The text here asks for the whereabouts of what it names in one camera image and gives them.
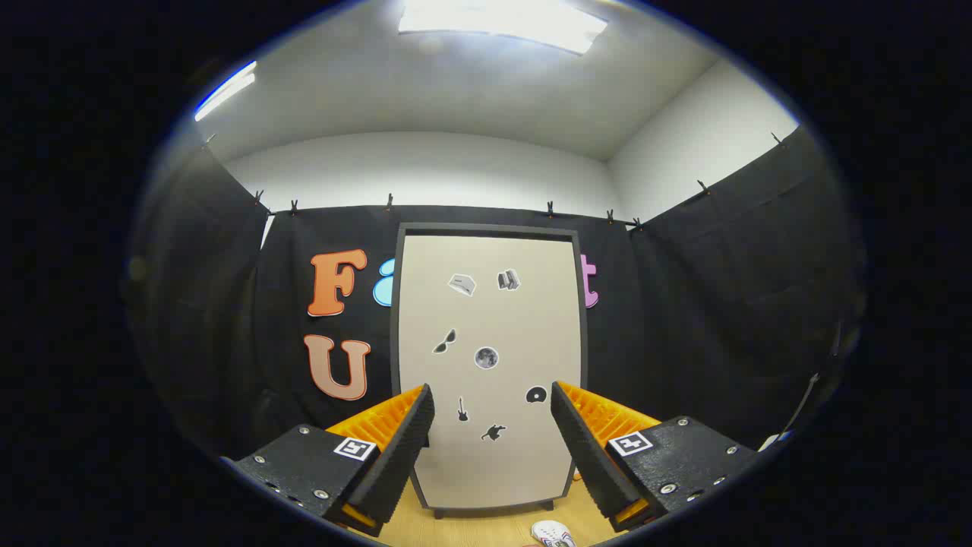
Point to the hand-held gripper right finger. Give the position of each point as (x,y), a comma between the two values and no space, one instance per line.
(585,448)

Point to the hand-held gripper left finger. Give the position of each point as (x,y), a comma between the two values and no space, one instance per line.
(402,448)

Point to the white canvas shoe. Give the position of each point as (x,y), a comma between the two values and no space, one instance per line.
(553,534)

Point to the beige shoe cabinet door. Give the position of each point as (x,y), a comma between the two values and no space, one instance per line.
(493,319)

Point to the dark grey shoe cabinet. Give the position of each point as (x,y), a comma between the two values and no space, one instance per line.
(486,229)

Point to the black backdrop cloth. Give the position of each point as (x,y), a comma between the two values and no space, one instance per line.
(683,304)

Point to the row of black cloth clips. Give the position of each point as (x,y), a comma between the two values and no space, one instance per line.
(389,203)

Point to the rectangular ceiling light panel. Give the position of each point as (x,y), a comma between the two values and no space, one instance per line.
(224,93)
(501,23)

